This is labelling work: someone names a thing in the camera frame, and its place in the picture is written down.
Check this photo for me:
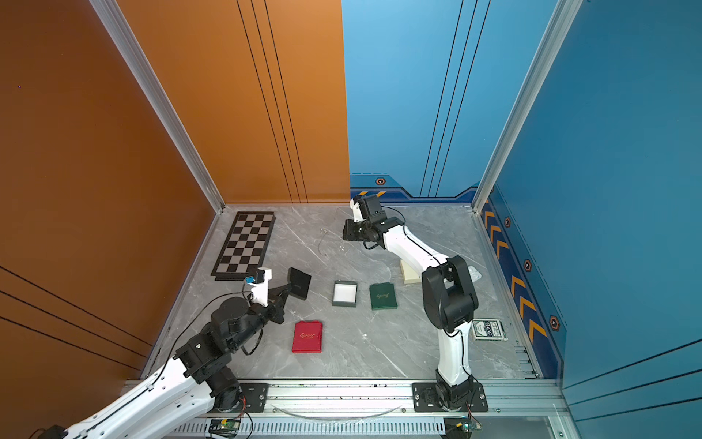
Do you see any playing card deck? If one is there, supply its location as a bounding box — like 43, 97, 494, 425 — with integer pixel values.
471, 318, 508, 341

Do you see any circuit board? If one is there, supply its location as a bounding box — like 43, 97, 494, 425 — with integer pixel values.
442, 417, 483, 439
208, 418, 241, 438

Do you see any aluminium corner post right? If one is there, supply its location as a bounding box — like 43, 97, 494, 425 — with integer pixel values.
472, 0, 583, 214

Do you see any green jewelry box base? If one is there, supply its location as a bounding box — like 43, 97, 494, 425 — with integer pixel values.
332, 281, 358, 307

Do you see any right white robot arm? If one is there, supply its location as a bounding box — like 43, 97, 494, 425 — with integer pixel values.
343, 218, 480, 411

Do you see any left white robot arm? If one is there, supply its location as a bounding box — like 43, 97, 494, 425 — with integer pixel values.
38, 284, 306, 438

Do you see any left circuit board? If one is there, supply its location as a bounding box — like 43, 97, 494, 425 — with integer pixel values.
208, 418, 241, 438

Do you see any black white chessboard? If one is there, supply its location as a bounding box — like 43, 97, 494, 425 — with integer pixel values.
211, 211, 275, 282

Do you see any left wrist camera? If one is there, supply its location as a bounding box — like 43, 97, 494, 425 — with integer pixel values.
244, 267, 272, 307

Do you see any red booklet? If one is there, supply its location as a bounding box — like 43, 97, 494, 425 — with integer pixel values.
292, 321, 324, 354

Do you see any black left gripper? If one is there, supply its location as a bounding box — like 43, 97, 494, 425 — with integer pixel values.
229, 282, 292, 354

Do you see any right circuit board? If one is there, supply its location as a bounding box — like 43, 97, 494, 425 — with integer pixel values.
442, 417, 483, 439

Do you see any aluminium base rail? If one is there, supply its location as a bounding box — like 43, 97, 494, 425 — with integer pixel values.
131, 378, 571, 424

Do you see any green booklet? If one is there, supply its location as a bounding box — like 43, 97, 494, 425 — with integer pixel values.
369, 283, 398, 311

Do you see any clear plastic earphone case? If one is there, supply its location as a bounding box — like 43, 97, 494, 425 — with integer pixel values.
468, 266, 482, 282

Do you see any aluminium corner post left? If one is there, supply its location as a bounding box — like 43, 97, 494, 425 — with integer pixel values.
90, 0, 226, 214

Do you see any aluminium corner post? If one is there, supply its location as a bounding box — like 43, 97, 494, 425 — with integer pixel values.
472, 0, 583, 214
90, 0, 226, 214

